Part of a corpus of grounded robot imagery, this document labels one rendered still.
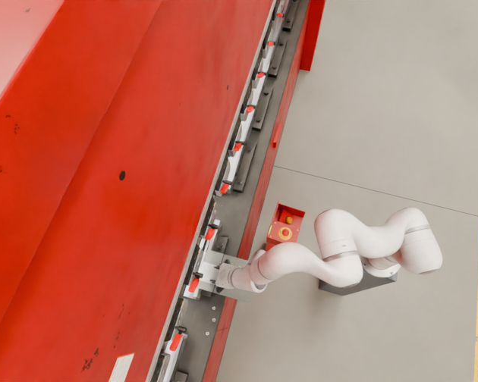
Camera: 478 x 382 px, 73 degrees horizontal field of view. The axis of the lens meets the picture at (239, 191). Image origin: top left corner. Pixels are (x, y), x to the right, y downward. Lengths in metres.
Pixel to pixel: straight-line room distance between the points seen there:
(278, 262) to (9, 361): 0.65
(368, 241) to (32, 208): 0.88
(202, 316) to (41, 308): 1.20
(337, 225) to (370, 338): 1.75
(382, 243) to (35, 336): 0.90
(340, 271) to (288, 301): 1.62
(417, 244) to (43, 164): 1.11
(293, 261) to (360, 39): 3.09
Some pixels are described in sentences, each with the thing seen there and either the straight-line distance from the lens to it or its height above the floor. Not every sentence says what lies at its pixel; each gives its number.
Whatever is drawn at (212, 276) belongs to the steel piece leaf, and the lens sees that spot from 1.55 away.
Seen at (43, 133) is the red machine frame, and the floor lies 2.24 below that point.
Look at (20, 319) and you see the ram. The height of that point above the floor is 2.10.
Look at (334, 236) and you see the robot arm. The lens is 0.96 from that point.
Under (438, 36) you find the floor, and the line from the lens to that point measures 4.07.
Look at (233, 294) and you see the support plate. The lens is 1.54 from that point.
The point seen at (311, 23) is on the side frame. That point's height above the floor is 0.53.
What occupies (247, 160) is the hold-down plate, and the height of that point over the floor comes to 0.91.
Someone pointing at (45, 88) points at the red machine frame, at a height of 2.27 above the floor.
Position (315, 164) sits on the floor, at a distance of 2.86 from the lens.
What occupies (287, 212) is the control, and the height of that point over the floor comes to 0.73.
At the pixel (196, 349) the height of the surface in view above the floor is 0.87.
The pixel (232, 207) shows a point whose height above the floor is 0.87.
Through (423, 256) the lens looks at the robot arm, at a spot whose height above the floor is 1.42.
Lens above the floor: 2.53
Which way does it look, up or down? 68 degrees down
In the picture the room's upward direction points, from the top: 9 degrees counter-clockwise
